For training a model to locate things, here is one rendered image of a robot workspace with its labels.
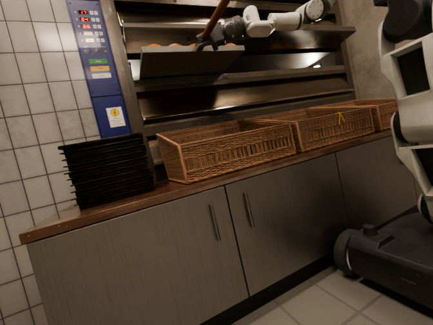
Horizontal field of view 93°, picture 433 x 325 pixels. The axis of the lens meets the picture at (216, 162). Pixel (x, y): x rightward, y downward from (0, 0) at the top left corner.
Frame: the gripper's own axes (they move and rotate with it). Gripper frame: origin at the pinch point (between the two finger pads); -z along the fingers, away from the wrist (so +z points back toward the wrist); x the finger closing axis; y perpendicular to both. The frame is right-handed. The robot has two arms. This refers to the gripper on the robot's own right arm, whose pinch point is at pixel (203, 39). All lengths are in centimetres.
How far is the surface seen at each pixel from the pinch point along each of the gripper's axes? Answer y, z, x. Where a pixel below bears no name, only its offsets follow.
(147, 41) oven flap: -14.8, -33.5, 16.9
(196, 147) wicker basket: 23, -9, -49
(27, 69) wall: 14, -86, 7
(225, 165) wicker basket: 18, -1, -58
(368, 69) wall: -295, 217, 18
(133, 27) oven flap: -2.5, -34.1, 18.5
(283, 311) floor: 22, 10, -120
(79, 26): 1, -61, 26
